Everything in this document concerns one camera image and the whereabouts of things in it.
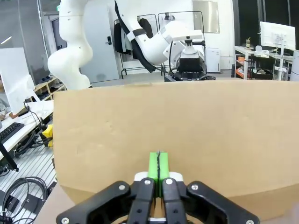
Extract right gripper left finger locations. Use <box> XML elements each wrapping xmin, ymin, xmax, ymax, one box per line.
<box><xmin>56</xmin><ymin>151</ymin><xmax>160</xmax><ymax>224</ymax></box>

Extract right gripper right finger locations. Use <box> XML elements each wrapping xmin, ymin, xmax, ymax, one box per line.
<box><xmin>158</xmin><ymin>152</ymin><xmax>260</xmax><ymax>224</ymax></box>

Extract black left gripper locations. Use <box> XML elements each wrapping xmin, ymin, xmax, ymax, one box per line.
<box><xmin>164</xmin><ymin>46</ymin><xmax>217</xmax><ymax>83</ymax></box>

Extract large cardboard box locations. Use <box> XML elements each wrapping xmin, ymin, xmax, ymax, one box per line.
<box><xmin>53</xmin><ymin>78</ymin><xmax>299</xmax><ymax>222</ymax></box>

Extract white air purifier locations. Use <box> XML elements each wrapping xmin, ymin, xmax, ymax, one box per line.
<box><xmin>206</xmin><ymin>47</ymin><xmax>221</xmax><ymax>73</ymax></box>

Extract white office desk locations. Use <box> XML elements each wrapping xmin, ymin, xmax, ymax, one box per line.
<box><xmin>233</xmin><ymin>45</ymin><xmax>299</xmax><ymax>82</ymax></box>

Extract black metal coat rack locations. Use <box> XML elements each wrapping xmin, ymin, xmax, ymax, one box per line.
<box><xmin>113</xmin><ymin>13</ymin><xmax>157</xmax><ymax>76</ymax></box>

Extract black hanging jacket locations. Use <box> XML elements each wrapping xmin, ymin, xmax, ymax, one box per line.
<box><xmin>114</xmin><ymin>21</ymin><xmax>133</xmax><ymax>55</ymax></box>

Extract white computer monitor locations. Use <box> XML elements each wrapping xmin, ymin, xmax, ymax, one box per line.
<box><xmin>259</xmin><ymin>21</ymin><xmax>297</xmax><ymax>50</ymax></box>

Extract grey metal door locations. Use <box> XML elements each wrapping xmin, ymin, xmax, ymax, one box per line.
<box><xmin>86</xmin><ymin>4</ymin><xmax>121</xmax><ymax>84</ymax></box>

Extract yellow plastic block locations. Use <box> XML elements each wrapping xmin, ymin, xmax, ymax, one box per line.
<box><xmin>41</xmin><ymin>124</ymin><xmax>55</xmax><ymax>147</ymax></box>

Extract black tripod leg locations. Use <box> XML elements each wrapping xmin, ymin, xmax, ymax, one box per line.
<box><xmin>0</xmin><ymin>139</ymin><xmax>20</xmax><ymax>173</ymax></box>

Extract white bench table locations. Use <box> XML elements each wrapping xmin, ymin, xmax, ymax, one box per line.
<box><xmin>0</xmin><ymin>100</ymin><xmax>55</xmax><ymax>155</ymax></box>

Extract wooden shoe shelf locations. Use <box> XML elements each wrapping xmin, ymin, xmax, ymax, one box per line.
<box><xmin>33</xmin><ymin>75</ymin><xmax>68</xmax><ymax>101</ymax></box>

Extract black computer keyboard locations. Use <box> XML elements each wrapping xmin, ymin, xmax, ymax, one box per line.
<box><xmin>0</xmin><ymin>122</ymin><xmax>26</xmax><ymax>143</ymax></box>

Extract white foam board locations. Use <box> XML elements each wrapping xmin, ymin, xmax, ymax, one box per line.
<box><xmin>0</xmin><ymin>47</ymin><xmax>36</xmax><ymax>114</ymax></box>

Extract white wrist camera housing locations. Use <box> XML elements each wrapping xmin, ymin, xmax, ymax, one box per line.
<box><xmin>171</xmin><ymin>29</ymin><xmax>203</xmax><ymax>42</ymax></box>

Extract black sleeved left arm cable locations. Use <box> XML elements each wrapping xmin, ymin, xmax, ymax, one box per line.
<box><xmin>114</xmin><ymin>0</ymin><xmax>157</xmax><ymax>73</ymax></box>

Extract coiled black cables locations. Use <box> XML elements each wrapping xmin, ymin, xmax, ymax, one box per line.
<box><xmin>1</xmin><ymin>176</ymin><xmax>49</xmax><ymax>217</ymax></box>

